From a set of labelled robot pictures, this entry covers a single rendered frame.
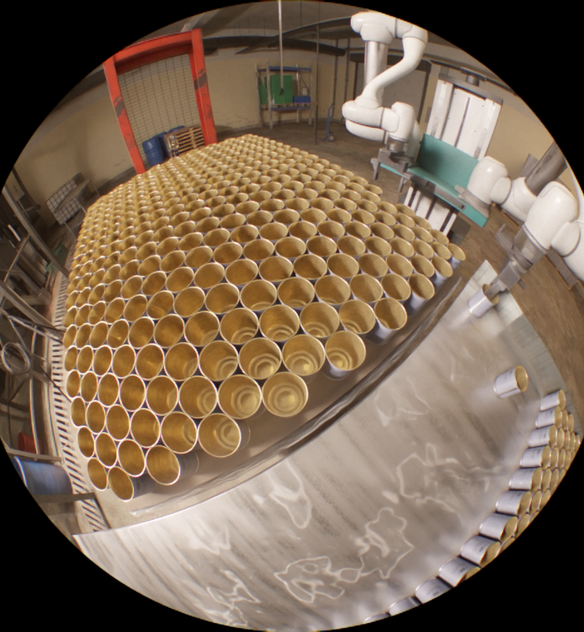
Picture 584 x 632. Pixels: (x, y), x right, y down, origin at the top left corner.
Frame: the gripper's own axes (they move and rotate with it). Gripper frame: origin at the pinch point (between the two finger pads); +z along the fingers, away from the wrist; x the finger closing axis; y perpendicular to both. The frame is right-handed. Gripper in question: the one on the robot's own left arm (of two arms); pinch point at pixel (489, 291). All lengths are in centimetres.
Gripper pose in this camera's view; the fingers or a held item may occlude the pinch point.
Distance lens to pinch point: 71.7
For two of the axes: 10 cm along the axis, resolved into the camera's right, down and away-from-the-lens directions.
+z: 0.1, 5.0, 8.7
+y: 5.8, 7.0, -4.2
